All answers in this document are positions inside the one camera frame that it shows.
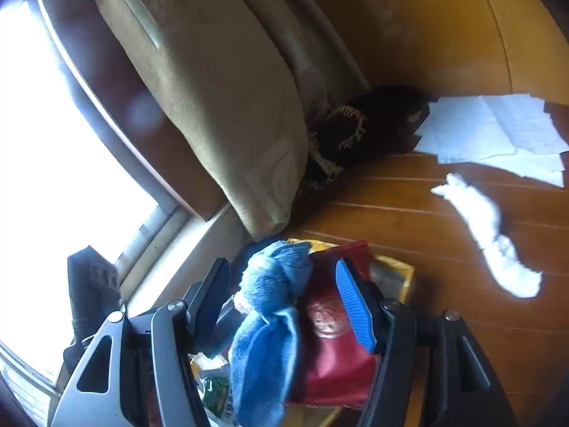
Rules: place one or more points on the white paper sheets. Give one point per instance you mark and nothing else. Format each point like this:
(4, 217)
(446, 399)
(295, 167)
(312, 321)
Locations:
(512, 133)

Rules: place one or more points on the yellow wooden cabinet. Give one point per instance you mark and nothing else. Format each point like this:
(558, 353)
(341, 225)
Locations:
(456, 47)

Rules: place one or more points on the yellow cardboard box tray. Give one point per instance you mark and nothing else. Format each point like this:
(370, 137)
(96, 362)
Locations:
(392, 277)

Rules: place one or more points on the red foil bag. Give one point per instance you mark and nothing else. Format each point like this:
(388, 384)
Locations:
(334, 369)

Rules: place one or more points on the olive beige curtain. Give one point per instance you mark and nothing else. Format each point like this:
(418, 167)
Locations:
(242, 80)

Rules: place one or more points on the window with metal bars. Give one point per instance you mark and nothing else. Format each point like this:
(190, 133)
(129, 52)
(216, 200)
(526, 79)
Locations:
(67, 183)

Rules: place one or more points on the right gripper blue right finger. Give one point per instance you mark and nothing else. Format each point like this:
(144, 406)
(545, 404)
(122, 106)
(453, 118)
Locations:
(462, 388)

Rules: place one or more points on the green white sachet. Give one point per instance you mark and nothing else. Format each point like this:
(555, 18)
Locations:
(217, 399)

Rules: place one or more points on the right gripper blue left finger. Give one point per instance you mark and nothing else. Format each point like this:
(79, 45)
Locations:
(128, 358)

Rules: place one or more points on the dark fringed cloth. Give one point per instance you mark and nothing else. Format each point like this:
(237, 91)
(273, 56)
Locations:
(371, 125)

